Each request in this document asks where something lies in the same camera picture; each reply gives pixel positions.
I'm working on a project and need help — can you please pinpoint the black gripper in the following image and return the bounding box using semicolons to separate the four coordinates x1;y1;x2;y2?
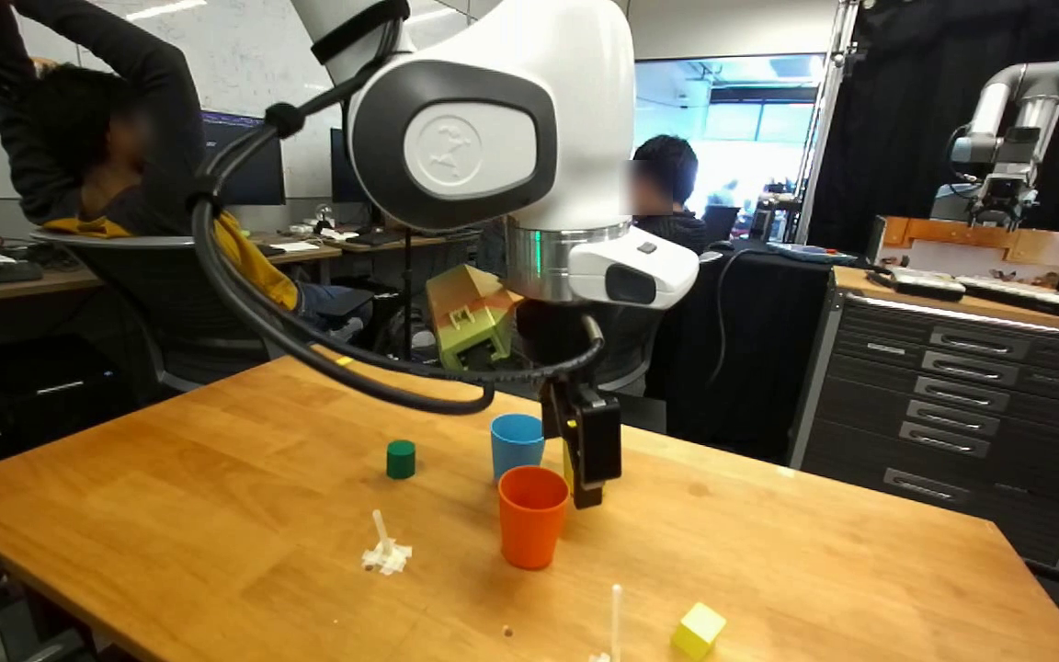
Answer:
516;300;622;506

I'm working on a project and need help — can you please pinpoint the orange plastic cup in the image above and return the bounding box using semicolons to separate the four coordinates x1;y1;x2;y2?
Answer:
498;467;572;569

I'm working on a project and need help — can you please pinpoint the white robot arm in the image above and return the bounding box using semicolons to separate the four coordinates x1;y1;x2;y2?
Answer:
292;0;698;506

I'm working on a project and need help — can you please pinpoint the silver background robot arm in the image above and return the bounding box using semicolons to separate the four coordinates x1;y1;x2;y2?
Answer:
932;57;1059;229

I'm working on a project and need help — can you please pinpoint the blue plastic cup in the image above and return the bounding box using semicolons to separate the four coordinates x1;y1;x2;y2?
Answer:
488;411;546;474

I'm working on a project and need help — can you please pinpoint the clear plastic stick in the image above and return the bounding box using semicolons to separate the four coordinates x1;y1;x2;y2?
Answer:
589;583;624;662

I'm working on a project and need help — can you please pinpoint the green cylinder block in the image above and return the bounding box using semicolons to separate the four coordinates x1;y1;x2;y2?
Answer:
386;439;421;477

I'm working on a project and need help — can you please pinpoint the white plastic connector piece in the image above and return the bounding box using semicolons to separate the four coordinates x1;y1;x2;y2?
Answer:
359;512;413;578

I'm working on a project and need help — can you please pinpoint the yellow cube block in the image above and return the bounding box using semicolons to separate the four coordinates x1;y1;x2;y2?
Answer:
674;603;730;662

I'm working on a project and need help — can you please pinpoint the person in black shirt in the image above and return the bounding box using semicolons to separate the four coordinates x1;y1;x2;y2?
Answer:
630;133;706;254

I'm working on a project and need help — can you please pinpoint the grey drawer cabinet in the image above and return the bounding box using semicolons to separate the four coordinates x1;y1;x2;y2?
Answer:
790;267;1059;567

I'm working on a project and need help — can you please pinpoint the cardboard box on cabinet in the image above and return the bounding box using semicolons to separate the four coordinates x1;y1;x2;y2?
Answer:
867;216;1059;288

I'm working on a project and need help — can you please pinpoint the person in yellow shirt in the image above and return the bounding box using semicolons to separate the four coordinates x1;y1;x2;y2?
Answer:
0;64;374;344

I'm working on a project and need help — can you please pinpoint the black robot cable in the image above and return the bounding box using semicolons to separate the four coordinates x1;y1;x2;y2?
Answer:
189;0;608;419

